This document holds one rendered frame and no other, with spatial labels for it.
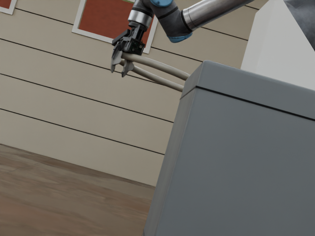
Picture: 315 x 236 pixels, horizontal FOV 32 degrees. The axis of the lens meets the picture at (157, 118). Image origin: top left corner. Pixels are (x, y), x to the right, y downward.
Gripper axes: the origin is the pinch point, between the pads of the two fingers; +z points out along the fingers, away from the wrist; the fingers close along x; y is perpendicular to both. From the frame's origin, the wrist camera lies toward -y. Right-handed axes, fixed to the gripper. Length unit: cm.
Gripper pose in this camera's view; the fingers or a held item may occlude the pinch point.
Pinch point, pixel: (117, 71)
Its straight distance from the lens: 224.2
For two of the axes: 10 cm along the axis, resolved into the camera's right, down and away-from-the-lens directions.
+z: -3.5, 9.4, -0.2
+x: 7.7, 3.0, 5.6
